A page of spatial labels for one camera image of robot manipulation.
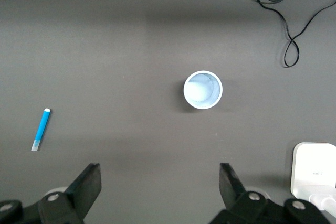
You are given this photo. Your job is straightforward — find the light blue cup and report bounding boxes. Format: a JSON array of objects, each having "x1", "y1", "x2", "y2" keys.
[{"x1": 183, "y1": 70, "x2": 224, "y2": 110}]

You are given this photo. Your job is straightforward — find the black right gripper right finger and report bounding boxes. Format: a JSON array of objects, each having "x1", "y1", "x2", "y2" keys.
[{"x1": 208, "y1": 162, "x2": 270, "y2": 224}]

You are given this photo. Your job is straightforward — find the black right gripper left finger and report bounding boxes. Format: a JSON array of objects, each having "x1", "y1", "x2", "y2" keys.
[{"x1": 38, "y1": 163, "x2": 102, "y2": 224}]

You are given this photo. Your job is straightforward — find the white stand with base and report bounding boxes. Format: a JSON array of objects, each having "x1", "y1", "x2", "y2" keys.
[{"x1": 289, "y1": 142, "x2": 336, "y2": 210}]

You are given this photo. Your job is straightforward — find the white plug cable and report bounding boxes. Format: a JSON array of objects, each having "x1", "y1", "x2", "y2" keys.
[{"x1": 309, "y1": 193, "x2": 336, "y2": 212}]

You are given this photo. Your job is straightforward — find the blue marker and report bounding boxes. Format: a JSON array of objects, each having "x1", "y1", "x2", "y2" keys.
[{"x1": 30, "y1": 108, "x2": 51, "y2": 152}]

